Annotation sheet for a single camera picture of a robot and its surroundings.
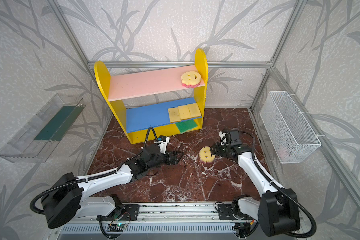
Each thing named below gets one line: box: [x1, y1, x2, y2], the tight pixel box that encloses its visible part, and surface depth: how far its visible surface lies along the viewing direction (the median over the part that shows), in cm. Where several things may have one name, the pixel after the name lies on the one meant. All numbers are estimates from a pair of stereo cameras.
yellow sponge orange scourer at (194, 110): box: [187, 103, 202, 118], surface depth 99 cm
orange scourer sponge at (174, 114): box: [168, 107, 181, 123], surface depth 98 cm
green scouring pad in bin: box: [34, 105, 86, 142], surface depth 69 cm
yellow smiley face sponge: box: [199, 146, 216, 163], surface depth 93 cm
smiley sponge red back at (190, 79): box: [181, 70, 201, 88], surface depth 76 cm
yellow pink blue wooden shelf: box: [94, 48, 209, 145], surface depth 81 cm
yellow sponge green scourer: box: [175, 119, 198, 134], surface depth 107 cm
